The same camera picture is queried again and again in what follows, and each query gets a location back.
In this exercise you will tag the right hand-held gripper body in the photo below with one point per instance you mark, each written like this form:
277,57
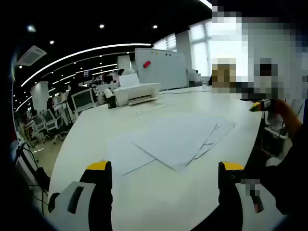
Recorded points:
266,104

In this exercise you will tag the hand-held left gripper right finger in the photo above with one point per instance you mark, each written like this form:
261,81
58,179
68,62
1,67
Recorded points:
226,190

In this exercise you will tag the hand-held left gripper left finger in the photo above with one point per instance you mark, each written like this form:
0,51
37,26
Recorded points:
101,192

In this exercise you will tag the stack of white printing papers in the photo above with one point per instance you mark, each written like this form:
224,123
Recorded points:
173,139

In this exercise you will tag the person's right hand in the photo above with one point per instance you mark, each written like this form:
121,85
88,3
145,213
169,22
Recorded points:
278,107

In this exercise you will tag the clear glass cup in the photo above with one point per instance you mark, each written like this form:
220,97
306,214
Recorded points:
205,87

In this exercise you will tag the white table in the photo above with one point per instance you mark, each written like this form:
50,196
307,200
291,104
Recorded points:
166,204

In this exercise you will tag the white cabinet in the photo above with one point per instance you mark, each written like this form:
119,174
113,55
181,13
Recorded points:
193,77

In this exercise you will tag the person's dark shirt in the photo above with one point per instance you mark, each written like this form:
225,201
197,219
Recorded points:
297,168

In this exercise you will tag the white office chair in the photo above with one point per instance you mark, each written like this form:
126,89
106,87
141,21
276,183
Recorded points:
38,121
49,118

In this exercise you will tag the dark cup with white lid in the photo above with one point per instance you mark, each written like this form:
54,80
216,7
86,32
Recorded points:
111,101

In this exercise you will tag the computer monitor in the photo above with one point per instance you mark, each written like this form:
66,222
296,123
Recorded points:
83,98

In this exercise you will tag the whiteboard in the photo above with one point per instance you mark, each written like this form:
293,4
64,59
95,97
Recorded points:
166,69

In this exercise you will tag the white printer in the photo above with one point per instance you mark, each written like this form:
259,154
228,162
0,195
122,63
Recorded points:
134,93

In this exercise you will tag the red whiteboard eraser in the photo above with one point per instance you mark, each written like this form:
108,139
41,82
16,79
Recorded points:
147,64

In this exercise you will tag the ceiling air conditioner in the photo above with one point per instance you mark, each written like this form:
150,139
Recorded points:
31,56

